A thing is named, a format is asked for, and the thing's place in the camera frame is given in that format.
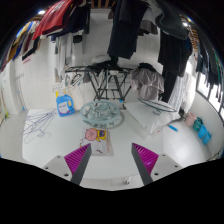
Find pink wall notice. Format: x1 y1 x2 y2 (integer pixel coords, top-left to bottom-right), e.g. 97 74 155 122
22 54 33 65

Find pink plastic bucket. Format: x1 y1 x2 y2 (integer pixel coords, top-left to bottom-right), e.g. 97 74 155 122
185 111 198 128

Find white pillow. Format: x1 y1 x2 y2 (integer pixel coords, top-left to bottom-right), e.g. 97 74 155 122
124 99 183 135

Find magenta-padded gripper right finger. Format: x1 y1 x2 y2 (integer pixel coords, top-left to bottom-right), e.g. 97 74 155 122
130 142 184 186

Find green hoop hanger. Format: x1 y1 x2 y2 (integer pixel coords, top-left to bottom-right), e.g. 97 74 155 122
137 97 178 116

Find purple wire clothes hanger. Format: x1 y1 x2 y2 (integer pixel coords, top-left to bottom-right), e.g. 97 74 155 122
22 108 58 144

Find black folding drying rack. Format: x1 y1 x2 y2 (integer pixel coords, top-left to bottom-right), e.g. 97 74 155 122
64 64 134 103

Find white cartoon print towel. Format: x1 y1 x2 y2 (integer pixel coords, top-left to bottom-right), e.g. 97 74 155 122
79 127 114 157

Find round pale blue peg hanger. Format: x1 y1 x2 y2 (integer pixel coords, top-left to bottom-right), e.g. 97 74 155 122
79 100 125 130

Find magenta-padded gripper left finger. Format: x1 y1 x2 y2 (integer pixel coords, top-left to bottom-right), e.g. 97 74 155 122
42 143 93 186

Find blue plastic slippers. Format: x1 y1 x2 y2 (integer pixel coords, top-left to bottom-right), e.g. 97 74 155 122
198 125 213 146

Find hanging clothes row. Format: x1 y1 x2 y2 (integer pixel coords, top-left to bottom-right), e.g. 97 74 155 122
0 0 224 111

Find grey garment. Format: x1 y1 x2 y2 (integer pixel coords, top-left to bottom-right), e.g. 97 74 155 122
129 63 166 101

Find white wire clothes hanger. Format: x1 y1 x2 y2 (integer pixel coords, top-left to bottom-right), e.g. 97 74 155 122
23 130 53 145

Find white hanger bundle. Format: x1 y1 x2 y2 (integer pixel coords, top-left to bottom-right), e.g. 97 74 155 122
51 81 68 94

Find white folded bedding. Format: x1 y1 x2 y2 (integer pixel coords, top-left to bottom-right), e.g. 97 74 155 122
90 54 113 65

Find blue detergent bottle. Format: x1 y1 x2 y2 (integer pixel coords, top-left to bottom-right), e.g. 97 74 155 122
55 90 76 118

